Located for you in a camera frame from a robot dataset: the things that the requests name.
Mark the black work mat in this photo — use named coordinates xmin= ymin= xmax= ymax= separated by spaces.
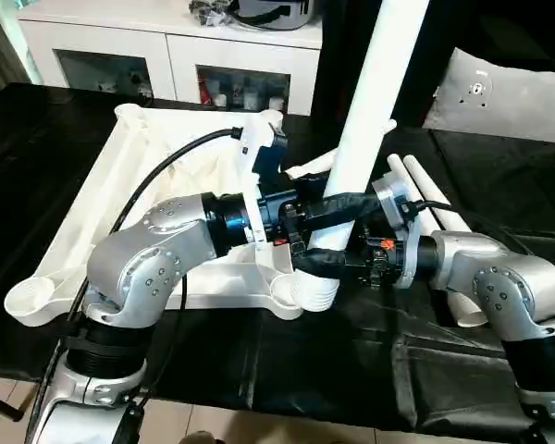
xmin=0 ymin=83 xmax=555 ymax=440

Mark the white cabinet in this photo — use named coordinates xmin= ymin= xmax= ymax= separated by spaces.
xmin=18 ymin=0 xmax=323 ymax=117

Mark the tangled small items pile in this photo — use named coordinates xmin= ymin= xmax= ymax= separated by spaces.
xmin=190 ymin=0 xmax=241 ymax=27

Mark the grey bag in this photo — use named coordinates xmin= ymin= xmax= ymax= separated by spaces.
xmin=236 ymin=0 xmax=323 ymax=31

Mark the white plastic table top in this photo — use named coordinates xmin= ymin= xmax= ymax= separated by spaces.
xmin=5 ymin=104 xmax=306 ymax=327

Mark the white plastic table leg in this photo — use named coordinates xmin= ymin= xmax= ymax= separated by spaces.
xmin=291 ymin=0 xmax=433 ymax=314
xmin=285 ymin=120 xmax=397 ymax=181
xmin=388 ymin=157 xmax=489 ymax=329
xmin=402 ymin=154 xmax=475 ymax=234

